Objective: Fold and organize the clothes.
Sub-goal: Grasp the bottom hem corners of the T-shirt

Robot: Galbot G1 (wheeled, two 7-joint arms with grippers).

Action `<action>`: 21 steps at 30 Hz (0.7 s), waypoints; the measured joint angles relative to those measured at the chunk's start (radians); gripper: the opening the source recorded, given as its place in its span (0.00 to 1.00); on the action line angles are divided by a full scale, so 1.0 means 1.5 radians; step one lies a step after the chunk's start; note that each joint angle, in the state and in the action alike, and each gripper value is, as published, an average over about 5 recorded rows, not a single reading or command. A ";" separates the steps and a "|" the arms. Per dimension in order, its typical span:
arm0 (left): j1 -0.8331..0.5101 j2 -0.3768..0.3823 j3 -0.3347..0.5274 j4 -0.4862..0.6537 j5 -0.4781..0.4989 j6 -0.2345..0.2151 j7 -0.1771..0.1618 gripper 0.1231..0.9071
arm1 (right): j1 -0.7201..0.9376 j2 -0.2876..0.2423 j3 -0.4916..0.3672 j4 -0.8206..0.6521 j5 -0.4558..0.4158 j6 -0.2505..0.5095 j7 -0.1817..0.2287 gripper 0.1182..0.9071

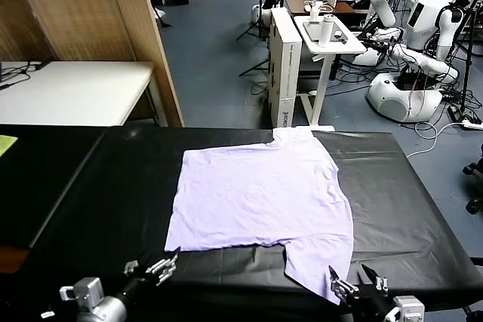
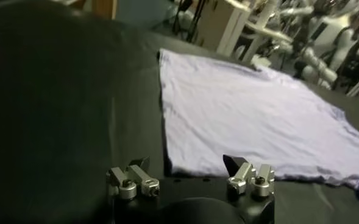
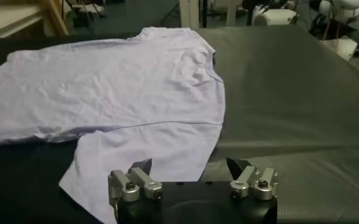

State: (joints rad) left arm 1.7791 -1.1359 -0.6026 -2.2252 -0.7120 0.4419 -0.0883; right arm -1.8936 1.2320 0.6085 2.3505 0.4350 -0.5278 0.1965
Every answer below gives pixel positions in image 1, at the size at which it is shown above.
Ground white table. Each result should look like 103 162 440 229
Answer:
0 60 169 127

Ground yellow-green cloth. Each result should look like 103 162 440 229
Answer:
0 135 19 158

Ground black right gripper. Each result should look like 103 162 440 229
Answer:
328 263 397 322

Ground white headphone stand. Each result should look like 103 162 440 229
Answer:
303 0 333 21

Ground white humanoid robot with base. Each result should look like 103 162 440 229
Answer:
368 0 477 123

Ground white floor cable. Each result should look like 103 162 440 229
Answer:
406 121 467 159

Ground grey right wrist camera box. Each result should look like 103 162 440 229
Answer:
384 295 426 322

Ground small white standing desk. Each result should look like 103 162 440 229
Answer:
293 15 368 133

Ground black cables on white table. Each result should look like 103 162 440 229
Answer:
0 60 52 91

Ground grey tablet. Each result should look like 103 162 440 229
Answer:
303 20 340 43

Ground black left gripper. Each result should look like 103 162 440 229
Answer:
120 247 181 306

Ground black side table mat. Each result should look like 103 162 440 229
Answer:
0 124 106 250

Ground tall black tripod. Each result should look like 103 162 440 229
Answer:
458 0 483 112

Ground black office chair base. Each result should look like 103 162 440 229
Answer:
462 140 483 214

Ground white bottle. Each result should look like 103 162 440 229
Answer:
319 14 336 48

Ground tall white cardboard box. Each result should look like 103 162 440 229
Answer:
267 8 303 130

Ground black plastic table cover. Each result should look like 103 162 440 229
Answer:
22 125 483 302

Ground black tripod legs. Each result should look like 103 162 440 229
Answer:
239 58 271 78

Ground wooden table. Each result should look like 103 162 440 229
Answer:
0 0 185 127

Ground lavender t-shirt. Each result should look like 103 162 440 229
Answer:
165 126 355 306

